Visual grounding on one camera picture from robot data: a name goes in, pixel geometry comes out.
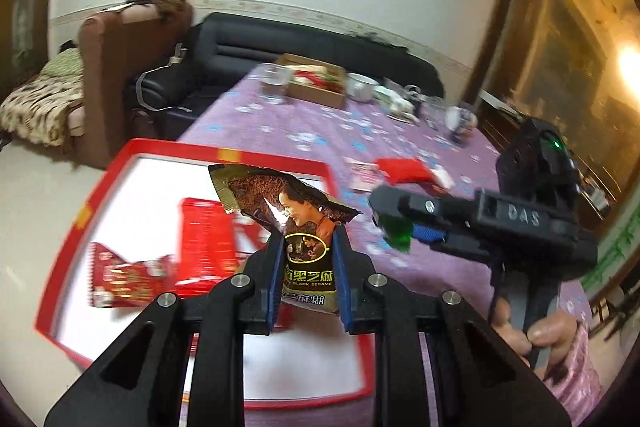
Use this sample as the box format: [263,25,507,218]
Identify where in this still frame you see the purple floral tablecloth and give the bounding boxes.
[177,63,594,427]

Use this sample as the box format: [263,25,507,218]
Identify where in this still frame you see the red white gift box tray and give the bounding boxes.
[35,139,374,410]

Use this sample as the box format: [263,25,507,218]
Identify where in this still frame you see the pink white snack packet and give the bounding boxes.
[430,165,456,191]

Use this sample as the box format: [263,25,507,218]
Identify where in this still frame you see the green snack packet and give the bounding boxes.
[376,215,413,254]

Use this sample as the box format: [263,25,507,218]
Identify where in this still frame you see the pink small snack packet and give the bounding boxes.
[344,157,383,193]

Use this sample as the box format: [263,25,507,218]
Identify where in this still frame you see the white cloth bundle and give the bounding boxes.
[373,86,419,124]

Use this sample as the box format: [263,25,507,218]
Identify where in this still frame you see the white ceramic mug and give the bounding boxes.
[346,72,378,103]

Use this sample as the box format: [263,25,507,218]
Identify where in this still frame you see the long red snack bar packet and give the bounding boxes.
[174,197,268,298]

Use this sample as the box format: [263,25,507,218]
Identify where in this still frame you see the clear plastic cup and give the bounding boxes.
[255,63,293,104]

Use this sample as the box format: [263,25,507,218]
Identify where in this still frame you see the person right hand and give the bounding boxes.
[490,297,578,379]

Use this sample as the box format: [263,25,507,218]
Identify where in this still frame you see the leopard print blanket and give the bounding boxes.
[1,75,84,147]

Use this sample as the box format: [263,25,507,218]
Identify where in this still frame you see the white round container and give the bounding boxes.
[445,106,477,135]

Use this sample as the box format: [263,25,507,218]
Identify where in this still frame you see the brown gold sesame packet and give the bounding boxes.
[208,164,359,314]

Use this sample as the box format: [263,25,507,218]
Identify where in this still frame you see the black leather sofa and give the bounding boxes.
[122,12,445,141]

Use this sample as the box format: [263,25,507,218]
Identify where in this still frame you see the cardboard box of snacks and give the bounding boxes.
[277,53,346,109]

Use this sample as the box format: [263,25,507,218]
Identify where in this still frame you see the wooden glass cabinet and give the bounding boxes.
[463,0,639,233]

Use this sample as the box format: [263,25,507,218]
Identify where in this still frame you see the brown armchair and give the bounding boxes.
[70,0,193,169]

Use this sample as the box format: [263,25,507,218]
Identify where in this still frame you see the small red floral snack packet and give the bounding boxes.
[89,243,174,309]

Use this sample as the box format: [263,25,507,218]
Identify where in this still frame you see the red rectangular snack box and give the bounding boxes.
[375,157,435,184]

